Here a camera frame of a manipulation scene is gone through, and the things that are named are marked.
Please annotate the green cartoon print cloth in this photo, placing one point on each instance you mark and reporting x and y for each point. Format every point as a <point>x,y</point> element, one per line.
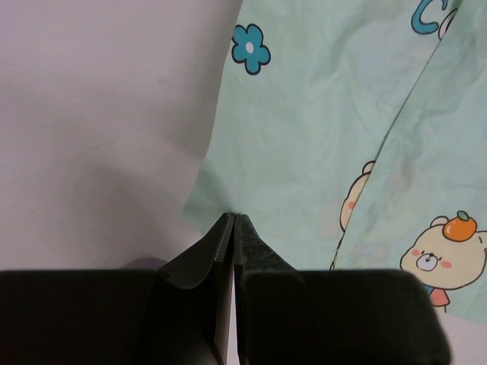
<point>353,134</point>

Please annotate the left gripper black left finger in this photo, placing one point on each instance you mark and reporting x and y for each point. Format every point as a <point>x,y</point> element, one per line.
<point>188,316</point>

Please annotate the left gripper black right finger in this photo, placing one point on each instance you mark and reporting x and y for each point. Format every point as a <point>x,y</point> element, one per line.
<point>262,335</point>

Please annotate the purple ceramic mug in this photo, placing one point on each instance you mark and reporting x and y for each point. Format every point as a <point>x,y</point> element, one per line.
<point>146,263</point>

